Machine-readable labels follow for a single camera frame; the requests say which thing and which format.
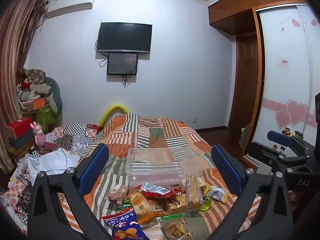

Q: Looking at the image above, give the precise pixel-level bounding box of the clear plastic container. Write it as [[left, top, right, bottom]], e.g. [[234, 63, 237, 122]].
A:
[[125, 147, 207, 188]]

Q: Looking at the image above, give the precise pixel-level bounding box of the red snack packet white label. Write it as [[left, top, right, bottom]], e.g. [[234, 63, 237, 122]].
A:
[[140, 182, 181, 200]]

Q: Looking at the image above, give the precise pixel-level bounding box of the large pink heart sticker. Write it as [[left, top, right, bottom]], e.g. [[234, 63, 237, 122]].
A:
[[286, 99, 309, 127]]

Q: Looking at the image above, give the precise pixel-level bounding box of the green snack packet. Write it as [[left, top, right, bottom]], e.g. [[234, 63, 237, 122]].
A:
[[116, 197, 133, 213]]

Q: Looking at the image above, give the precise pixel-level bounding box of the white cloth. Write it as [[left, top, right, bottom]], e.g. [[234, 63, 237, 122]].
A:
[[27, 147, 80, 185]]

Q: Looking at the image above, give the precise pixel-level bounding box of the striped brown curtain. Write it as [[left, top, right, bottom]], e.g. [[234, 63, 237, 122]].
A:
[[0, 0, 48, 173]]

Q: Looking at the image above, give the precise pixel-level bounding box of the white air conditioner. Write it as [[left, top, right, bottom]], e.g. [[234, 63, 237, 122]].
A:
[[46, 0, 97, 19]]

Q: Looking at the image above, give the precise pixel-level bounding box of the pink bunny toy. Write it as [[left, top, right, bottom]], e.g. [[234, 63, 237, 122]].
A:
[[30, 121, 45, 145]]

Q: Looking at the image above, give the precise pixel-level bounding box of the clear biscuit packet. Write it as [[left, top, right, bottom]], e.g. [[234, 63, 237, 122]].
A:
[[185, 175, 204, 210]]

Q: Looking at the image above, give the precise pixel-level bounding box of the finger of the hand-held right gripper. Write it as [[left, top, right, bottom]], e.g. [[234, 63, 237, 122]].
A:
[[266, 129, 316, 155], [246, 141, 312, 175]]

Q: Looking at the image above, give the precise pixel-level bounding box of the red box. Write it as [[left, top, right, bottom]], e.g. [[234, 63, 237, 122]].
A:
[[6, 117, 34, 139]]

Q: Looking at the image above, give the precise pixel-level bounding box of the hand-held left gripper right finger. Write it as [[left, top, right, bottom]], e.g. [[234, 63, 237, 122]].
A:
[[211, 144, 295, 240]]

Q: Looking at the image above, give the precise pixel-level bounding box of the clear walnut pastry packet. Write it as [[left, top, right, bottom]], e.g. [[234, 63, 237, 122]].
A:
[[160, 217, 194, 240]]

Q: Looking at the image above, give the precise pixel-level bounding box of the black wall television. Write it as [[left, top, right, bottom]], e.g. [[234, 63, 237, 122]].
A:
[[96, 22, 153, 54]]

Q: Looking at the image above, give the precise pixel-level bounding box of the small pink heart sticker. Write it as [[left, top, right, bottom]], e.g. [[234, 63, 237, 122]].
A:
[[275, 109, 292, 129]]

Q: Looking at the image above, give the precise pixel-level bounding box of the dark grey box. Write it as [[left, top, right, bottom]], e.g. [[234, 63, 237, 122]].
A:
[[9, 130, 35, 148]]

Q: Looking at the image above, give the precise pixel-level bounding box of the striped patchwork blanket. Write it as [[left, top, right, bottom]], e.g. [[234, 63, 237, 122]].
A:
[[57, 112, 263, 240]]

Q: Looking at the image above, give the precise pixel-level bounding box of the brown pastry packet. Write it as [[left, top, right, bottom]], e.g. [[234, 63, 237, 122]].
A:
[[164, 194, 188, 213]]

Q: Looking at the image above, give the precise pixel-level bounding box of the checked patchwork quilt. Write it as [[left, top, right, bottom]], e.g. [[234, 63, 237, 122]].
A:
[[0, 122, 104, 230]]

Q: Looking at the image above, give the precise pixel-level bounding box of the orange stick snack packet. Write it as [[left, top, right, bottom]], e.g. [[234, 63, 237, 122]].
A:
[[137, 210, 185, 224]]

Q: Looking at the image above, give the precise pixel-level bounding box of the grey plush toy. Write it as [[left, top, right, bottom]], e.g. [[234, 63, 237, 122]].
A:
[[20, 76, 63, 114]]

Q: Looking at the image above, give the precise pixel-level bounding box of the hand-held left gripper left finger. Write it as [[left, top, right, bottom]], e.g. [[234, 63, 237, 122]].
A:
[[27, 143, 110, 240]]

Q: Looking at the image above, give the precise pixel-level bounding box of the pink wafer packet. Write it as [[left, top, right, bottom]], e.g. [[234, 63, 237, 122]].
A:
[[107, 184, 129, 202]]

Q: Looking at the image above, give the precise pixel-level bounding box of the brown wooden door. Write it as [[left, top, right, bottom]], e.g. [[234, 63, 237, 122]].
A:
[[229, 40, 259, 130]]

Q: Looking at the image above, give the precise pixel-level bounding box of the orange cardboard box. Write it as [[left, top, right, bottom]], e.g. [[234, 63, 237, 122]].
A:
[[25, 97, 47, 112]]

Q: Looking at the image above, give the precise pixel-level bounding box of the yellow padded bed rail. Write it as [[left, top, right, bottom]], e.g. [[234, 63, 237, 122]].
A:
[[98, 102, 129, 127]]

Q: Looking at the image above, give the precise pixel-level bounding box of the grey cloth bundle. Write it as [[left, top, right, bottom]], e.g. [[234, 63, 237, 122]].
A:
[[239, 124, 252, 150]]

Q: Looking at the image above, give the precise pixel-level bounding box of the blue chip packet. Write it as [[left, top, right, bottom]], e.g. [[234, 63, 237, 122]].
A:
[[102, 207, 145, 240]]

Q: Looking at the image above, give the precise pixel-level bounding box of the green bag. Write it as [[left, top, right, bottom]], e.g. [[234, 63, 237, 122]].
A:
[[34, 104, 59, 133]]

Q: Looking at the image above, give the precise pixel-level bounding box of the grey yellow snack packet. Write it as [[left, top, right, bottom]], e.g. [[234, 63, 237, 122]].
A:
[[206, 185, 230, 203]]

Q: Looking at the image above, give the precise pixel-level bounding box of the patterned cushion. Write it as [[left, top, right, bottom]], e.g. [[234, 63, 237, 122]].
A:
[[24, 69, 47, 84]]

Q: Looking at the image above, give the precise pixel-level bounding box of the small black wall monitor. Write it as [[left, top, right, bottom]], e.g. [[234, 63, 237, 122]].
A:
[[107, 52, 139, 76]]

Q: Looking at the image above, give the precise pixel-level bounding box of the green jelly cup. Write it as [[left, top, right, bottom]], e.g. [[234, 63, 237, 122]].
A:
[[199, 194, 213, 212]]

